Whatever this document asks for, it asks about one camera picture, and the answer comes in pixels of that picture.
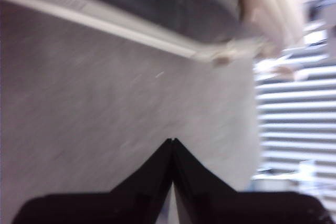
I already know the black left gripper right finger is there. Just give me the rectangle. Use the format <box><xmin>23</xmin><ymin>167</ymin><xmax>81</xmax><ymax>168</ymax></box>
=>
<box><xmin>172</xmin><ymin>137</ymin><xmax>334</xmax><ymax>224</ymax></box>

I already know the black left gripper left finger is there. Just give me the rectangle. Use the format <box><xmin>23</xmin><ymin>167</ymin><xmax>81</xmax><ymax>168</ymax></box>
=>
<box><xmin>12</xmin><ymin>138</ymin><xmax>174</xmax><ymax>224</ymax></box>

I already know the beige oven door handle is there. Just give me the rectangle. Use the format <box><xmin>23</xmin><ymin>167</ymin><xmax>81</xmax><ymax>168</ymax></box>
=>
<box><xmin>236</xmin><ymin>0</ymin><xmax>264</xmax><ymax>29</ymax></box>

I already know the white Toshiba toaster oven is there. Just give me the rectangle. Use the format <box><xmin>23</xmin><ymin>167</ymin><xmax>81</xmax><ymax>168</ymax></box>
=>
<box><xmin>0</xmin><ymin>0</ymin><xmax>308</xmax><ymax>68</ymax></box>

